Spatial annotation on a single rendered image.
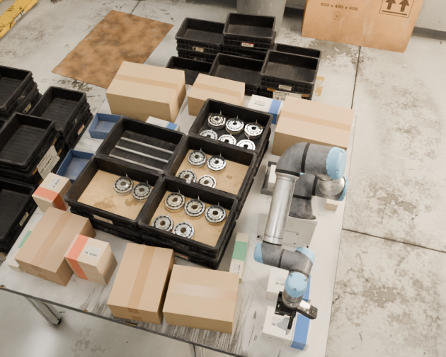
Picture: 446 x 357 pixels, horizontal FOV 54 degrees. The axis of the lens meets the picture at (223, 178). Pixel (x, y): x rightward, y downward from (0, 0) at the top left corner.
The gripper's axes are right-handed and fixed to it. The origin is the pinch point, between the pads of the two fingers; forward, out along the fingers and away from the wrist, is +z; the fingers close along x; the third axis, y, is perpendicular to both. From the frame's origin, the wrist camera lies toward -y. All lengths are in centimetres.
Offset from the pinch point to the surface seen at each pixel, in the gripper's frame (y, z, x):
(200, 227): 50, 5, -34
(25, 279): 126, 18, 9
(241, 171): 39, 5, -73
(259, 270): 17.9, 18.2, -25.3
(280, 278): 7.3, 9.3, -20.3
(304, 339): -7.4, 9.4, 4.4
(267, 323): 8.7, 9.3, 1.7
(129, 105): 116, 5, -104
